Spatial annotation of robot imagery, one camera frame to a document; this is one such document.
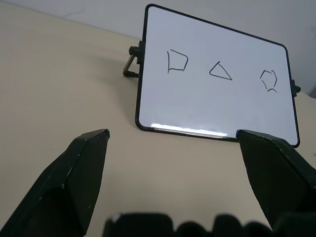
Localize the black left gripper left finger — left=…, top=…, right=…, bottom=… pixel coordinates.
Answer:
left=0, top=128, right=111, bottom=237

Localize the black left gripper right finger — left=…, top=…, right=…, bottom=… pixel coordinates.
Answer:
left=236, top=129, right=316, bottom=231

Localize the black-framed small whiteboard on stand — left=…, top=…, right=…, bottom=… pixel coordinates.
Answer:
left=122, top=3, right=302, bottom=149

